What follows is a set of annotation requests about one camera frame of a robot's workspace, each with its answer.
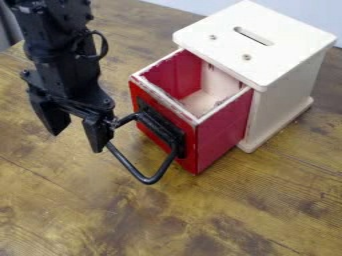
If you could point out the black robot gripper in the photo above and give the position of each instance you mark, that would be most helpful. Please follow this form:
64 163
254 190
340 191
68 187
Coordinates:
64 88

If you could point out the red wooden drawer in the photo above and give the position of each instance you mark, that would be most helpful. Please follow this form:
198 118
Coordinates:
191 108

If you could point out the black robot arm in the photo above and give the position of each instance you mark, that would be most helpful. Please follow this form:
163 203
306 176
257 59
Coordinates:
54 25

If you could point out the white wooden cabinet box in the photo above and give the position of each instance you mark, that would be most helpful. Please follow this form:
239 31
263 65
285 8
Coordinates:
269 51

